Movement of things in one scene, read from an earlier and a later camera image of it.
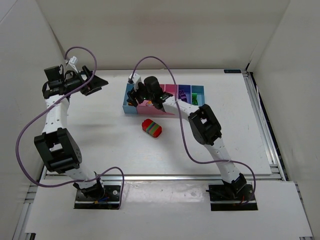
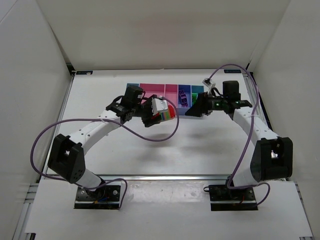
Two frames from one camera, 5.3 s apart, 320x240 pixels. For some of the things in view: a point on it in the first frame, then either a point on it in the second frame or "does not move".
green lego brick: x=194 y=97 does not move
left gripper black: x=87 y=82 → x=147 y=113
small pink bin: x=172 y=89 does not move
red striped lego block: x=152 y=128 → x=165 y=115
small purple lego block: x=183 y=97 does not move
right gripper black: x=133 y=95 → x=203 y=104
